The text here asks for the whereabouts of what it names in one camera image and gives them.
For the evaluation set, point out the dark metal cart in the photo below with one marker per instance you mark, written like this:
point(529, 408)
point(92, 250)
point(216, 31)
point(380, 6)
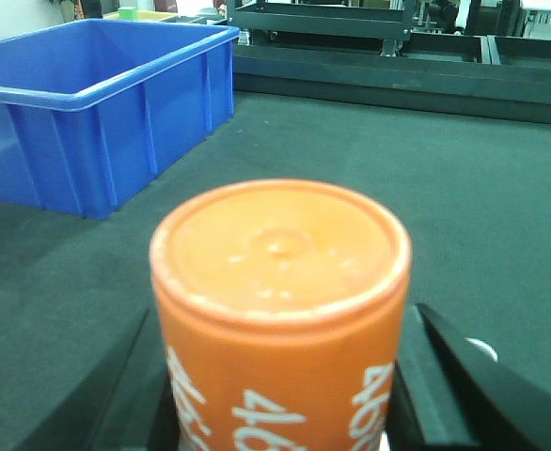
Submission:
point(326, 20)

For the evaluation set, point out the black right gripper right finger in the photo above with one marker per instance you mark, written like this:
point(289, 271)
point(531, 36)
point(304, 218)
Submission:
point(449, 394)

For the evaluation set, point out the blue bin on conveyor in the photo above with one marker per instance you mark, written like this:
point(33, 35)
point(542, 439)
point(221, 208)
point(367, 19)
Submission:
point(91, 112)

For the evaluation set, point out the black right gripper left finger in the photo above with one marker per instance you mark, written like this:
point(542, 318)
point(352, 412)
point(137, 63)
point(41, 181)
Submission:
point(124, 403)

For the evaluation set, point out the orange capacitor with white print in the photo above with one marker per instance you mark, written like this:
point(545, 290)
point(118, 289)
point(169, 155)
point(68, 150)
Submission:
point(280, 304)

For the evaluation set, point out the dark conveyor side frame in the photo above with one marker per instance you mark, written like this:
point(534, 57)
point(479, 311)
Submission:
point(480, 76)

